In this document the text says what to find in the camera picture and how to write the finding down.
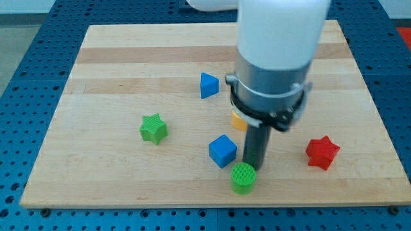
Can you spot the green cylinder block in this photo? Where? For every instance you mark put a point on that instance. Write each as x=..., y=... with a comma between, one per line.
x=243, y=176

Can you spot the wooden board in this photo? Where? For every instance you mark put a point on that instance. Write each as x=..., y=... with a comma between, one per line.
x=93, y=155

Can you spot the blue cube block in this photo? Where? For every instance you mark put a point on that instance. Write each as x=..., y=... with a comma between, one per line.
x=222, y=151

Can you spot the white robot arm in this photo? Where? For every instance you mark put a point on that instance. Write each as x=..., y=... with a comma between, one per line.
x=276, y=43

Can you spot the red star block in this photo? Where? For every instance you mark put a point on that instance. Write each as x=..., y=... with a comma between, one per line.
x=321, y=152

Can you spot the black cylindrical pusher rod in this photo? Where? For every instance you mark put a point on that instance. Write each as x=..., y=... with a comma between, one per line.
x=256, y=142

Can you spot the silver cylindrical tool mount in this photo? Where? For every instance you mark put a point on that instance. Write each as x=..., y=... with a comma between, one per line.
x=268, y=97

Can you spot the blue triangular prism block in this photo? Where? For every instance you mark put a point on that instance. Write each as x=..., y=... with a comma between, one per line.
x=209, y=85

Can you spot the yellow block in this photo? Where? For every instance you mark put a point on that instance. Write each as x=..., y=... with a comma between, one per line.
x=237, y=122

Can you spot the green star block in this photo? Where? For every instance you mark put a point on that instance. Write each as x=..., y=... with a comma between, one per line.
x=153, y=129

